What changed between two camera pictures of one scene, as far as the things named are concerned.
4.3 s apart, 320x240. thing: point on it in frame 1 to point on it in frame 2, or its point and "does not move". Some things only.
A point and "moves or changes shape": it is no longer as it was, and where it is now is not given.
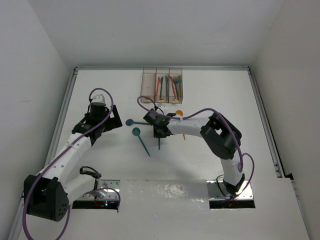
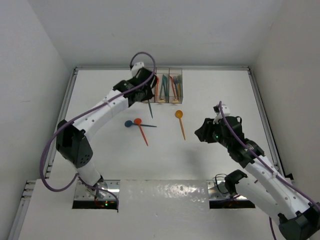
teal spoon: [136, 131] moves or changes shape
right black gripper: [157, 135] to [203, 133]
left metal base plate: [106, 190] does not move
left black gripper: [113, 122] to [147, 95]
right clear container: [175, 87] does not move
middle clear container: [162, 84] does not move
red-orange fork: [173, 87] does not move
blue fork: [175, 81] does not move
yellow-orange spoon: [179, 112] does not move
